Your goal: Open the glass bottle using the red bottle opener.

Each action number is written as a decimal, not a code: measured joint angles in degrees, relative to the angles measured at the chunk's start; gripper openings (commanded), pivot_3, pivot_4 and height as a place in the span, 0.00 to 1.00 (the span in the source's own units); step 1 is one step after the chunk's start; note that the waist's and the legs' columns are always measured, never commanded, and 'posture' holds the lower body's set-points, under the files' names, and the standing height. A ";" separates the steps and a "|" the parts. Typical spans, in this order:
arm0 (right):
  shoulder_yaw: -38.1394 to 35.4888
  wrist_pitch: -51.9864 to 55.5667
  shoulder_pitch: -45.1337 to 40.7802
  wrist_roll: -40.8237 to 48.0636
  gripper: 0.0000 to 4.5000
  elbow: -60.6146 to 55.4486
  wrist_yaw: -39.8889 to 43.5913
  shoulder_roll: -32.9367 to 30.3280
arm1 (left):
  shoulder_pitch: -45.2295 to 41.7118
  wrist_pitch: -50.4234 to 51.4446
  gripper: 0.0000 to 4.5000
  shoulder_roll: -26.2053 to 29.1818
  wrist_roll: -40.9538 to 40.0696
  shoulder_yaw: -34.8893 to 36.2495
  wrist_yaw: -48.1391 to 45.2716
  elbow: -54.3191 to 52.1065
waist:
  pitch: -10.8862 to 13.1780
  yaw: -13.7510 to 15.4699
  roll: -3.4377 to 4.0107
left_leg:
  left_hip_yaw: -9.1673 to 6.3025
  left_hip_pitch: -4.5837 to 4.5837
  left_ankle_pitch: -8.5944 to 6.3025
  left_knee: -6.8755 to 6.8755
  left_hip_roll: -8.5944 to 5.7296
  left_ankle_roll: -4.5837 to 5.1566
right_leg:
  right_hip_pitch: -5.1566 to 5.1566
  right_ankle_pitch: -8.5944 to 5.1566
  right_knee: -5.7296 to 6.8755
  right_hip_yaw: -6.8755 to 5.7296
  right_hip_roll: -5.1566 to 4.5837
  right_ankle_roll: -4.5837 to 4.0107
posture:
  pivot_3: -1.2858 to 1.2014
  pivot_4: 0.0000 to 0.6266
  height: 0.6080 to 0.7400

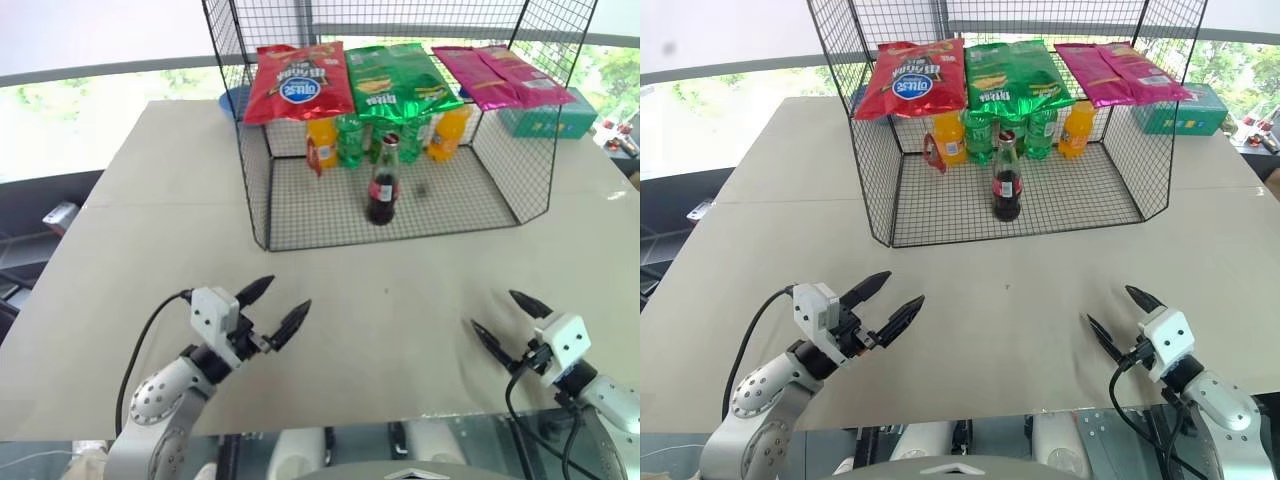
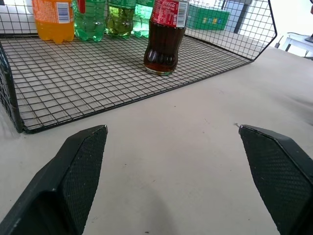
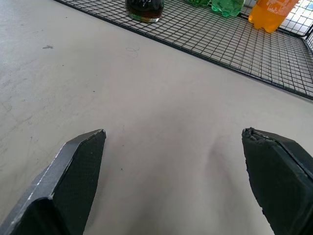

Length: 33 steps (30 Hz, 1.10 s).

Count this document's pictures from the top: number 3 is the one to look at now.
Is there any black wire grid rack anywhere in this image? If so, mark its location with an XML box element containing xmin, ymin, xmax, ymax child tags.
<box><xmin>53</xmin><ymin>0</ymin><xmax>313</xmax><ymax>101</ymax></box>

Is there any orange plastic soda bottle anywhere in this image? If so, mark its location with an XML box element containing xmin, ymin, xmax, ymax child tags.
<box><xmin>248</xmin><ymin>0</ymin><xmax>299</xmax><ymax>33</ymax></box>

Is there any dark glass bottle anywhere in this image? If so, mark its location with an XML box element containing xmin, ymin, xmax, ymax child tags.
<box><xmin>125</xmin><ymin>0</ymin><xmax>165</xmax><ymax>24</ymax></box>

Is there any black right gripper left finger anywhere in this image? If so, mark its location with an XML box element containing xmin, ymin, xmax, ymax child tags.
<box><xmin>0</xmin><ymin>129</ymin><xmax>107</xmax><ymax>235</ymax></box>

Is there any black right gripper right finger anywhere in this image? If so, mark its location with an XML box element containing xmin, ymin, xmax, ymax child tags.
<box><xmin>241</xmin><ymin>127</ymin><xmax>313</xmax><ymax>235</ymax></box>

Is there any green plastic soda bottle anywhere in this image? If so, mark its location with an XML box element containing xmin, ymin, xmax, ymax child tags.
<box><xmin>211</xmin><ymin>0</ymin><xmax>246</xmax><ymax>18</ymax></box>

